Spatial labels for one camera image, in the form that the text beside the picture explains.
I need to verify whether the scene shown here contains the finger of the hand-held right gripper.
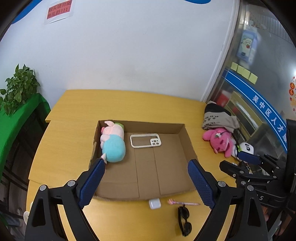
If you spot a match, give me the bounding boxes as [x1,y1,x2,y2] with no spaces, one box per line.
[238,152,281,173]
[219,161,278,183]

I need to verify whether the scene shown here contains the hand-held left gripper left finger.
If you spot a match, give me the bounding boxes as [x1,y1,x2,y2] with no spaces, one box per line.
[24,159,106,241]

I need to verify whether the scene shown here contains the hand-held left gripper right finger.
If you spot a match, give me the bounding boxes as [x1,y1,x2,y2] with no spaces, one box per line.
[187,159,269,241]

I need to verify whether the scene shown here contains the pink pen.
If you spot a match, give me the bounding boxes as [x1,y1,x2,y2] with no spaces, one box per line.
[168,199,201,206]

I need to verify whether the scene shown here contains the black sunglasses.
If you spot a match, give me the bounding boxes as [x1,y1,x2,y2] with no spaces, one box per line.
[178,204,193,237]

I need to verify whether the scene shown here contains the pink pig plush toy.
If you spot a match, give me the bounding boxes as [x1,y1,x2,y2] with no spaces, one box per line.
[100,120,126,164]

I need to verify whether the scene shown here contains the shallow cardboard box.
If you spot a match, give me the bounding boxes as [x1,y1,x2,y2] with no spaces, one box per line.
[89,120,200,202]

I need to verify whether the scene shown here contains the beige phone case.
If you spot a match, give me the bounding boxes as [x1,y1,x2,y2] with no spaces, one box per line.
[130,134,162,149]

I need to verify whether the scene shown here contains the panda plush toy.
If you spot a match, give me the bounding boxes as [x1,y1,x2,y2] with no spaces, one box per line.
[236,142,255,159]

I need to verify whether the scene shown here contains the pink rabbit plush toy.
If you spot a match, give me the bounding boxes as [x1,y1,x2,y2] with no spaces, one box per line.
[203,127,237,158]

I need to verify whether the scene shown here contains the beige and black cloth bag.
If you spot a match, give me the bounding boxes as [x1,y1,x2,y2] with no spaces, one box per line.
[202,101,241,133]

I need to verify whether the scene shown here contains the red round window sticker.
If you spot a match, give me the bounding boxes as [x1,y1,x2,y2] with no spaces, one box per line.
[287,75,296,112]

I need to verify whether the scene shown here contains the blue window banner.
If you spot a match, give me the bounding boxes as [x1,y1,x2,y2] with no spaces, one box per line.
[224,70,289,153]

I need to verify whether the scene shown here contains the row of yellow sticky notes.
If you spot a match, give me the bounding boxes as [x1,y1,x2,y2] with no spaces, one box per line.
[231,62,258,84]

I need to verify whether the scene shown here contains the green table cloth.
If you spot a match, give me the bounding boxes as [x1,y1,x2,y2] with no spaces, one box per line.
[0,93,51,179]

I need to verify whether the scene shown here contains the cartoon window poster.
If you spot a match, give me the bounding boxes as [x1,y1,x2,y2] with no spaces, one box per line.
[236,29,260,64]

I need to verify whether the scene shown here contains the large green potted plant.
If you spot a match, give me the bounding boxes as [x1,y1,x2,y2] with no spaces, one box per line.
[0,64,41,116]

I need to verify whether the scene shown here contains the red and white wall sign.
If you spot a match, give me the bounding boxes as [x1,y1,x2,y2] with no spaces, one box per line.
[44,0,74,25]

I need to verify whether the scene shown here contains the blue wall decal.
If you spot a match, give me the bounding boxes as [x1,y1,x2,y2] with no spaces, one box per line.
[11,0,45,25]

